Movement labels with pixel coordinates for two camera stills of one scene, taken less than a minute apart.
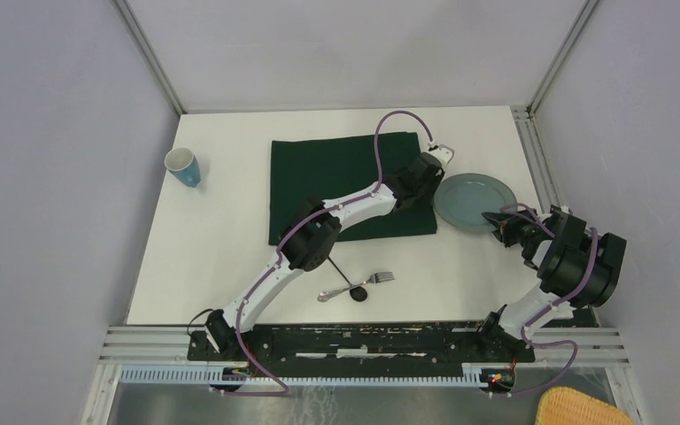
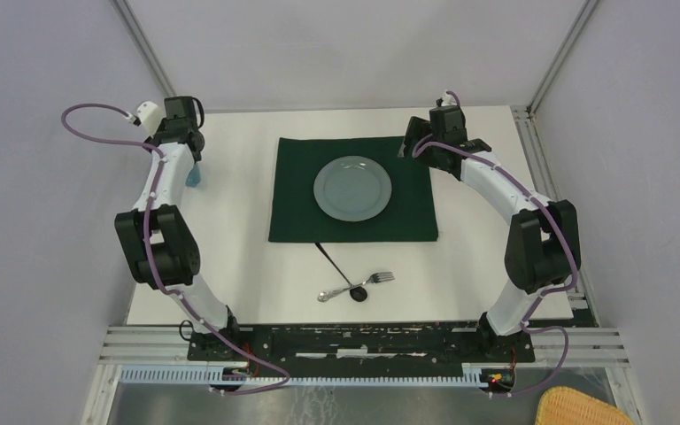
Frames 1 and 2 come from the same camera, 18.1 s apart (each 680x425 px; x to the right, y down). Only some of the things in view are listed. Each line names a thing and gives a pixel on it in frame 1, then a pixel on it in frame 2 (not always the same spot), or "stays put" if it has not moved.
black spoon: [358, 293] stays put
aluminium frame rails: [594, 347] stays put
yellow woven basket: [563, 405] stays put
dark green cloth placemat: [337, 168] stays put
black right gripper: [505, 223] → [419, 128]
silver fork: [374, 279] stays put
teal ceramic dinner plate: [461, 199] → [352, 189]
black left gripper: [437, 179] → [160, 128]
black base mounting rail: [377, 343] stays put
